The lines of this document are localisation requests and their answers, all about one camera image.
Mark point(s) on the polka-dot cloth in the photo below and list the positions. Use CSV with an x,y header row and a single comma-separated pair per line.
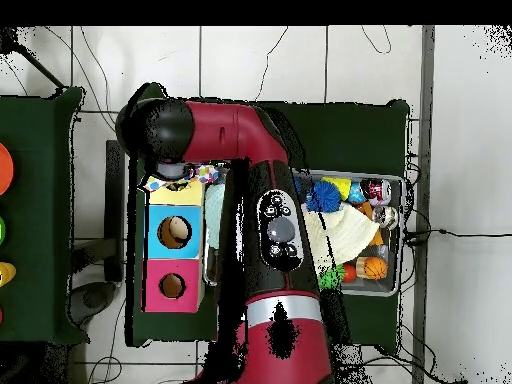
x,y
206,172

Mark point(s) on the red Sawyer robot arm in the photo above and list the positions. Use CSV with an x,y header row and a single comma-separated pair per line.
x,y
224,132

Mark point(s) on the wooden three-hole box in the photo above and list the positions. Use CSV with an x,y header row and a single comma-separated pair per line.
x,y
192,244

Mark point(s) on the shallow mesh bin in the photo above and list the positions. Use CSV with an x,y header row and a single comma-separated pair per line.
x,y
394,280

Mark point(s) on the mint green waffle cloth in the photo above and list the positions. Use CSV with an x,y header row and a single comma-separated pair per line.
x,y
214,216

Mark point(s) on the blue spiky ball with eyes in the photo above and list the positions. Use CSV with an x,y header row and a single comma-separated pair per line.
x,y
326,198

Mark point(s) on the yellow foam wedge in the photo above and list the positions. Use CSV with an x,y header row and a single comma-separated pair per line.
x,y
342,186

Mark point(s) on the cream waffle cloth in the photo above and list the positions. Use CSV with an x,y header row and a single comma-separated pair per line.
x,y
352,232

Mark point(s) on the green spiky ball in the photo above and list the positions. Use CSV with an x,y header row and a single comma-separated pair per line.
x,y
332,276

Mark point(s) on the crushed soda can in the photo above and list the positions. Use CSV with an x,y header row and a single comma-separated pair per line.
x,y
376,192

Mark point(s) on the dark green table cloth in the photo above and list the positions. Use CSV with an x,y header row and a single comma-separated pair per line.
x,y
352,132

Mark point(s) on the orange toy basketball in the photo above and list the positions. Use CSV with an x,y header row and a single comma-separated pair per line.
x,y
374,268

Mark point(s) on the black upright bar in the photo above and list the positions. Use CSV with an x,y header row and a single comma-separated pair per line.
x,y
114,200

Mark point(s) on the dark green side table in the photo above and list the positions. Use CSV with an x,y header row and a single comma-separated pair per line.
x,y
40,200

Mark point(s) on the orange round object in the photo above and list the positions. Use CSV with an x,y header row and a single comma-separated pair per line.
x,y
4,168

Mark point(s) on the green round object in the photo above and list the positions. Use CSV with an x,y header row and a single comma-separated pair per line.
x,y
1,231

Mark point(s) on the yellow round object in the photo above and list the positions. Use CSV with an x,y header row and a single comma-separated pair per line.
x,y
6,272

